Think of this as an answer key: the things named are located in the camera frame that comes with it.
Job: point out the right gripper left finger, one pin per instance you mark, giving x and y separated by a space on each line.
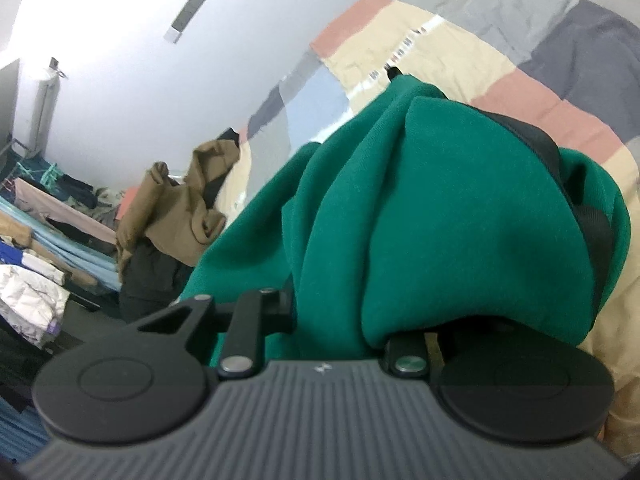
228 336

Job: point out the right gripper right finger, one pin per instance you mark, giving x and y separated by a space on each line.
411 354

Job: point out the green hoodie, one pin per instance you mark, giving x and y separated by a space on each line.
418 211

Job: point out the pile of clothes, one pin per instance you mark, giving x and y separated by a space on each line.
22 433

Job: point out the black garment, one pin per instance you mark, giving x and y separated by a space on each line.
151 281

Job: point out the brown hoodie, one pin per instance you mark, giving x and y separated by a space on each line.
179 219

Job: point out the white radiator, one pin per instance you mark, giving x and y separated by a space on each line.
47 94

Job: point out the patchwork bed quilt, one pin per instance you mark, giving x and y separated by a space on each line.
567 67

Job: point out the grey wall panel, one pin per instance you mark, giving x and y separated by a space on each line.
182 20

